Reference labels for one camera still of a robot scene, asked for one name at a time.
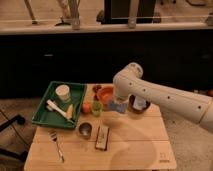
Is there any blue sponge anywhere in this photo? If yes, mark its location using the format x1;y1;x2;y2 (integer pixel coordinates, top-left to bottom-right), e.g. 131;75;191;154
108;100;128;113

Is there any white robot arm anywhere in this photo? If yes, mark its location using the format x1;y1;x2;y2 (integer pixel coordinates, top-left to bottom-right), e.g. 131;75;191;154
113;62;213;133

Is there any red bowl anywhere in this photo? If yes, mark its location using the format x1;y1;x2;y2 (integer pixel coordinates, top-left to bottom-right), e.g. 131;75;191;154
97;86;113;106

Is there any grey cloth in bowl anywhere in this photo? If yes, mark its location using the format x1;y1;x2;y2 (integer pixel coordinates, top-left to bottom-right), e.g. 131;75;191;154
133;96;146;110

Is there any dark brown bowl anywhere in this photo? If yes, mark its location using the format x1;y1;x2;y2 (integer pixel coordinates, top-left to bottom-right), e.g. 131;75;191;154
128;95;150;114

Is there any dark red small object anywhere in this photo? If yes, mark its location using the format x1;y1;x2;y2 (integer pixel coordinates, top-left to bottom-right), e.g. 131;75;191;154
92;84;102;93

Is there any green plastic cup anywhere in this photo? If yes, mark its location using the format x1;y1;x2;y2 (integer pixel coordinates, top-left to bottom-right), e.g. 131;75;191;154
91;101;102;117

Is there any orange fruit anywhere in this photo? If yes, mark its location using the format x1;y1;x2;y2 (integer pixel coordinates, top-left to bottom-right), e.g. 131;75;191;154
82;102;91;114

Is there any white cup in tray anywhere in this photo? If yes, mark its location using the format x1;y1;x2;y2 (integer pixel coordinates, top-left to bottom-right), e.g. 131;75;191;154
55;84;70;101

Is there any yellow wedge in tray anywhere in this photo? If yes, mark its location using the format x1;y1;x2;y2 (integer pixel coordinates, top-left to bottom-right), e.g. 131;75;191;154
67;104;73;119

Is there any small metal cup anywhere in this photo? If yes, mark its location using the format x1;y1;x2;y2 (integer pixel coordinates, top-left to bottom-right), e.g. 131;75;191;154
78;122;92;139

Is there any brown rectangular block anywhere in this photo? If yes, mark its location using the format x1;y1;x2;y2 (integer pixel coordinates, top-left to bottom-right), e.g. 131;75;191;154
95;126;109;150

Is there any white brush in tray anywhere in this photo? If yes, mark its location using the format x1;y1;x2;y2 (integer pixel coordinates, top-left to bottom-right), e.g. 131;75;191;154
47;100;71;120

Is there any green plastic tray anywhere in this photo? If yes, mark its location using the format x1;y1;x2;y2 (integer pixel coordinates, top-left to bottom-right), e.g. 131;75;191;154
32;81;87;129

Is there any silver fork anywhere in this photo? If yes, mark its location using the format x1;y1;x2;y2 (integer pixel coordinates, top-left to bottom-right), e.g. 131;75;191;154
49;130;65;163

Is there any black cabinet on ledge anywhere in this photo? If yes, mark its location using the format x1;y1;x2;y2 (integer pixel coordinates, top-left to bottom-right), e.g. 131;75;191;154
96;0;161;24

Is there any black office chair base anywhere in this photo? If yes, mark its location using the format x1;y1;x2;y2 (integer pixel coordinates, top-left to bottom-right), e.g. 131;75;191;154
0;110;29;162

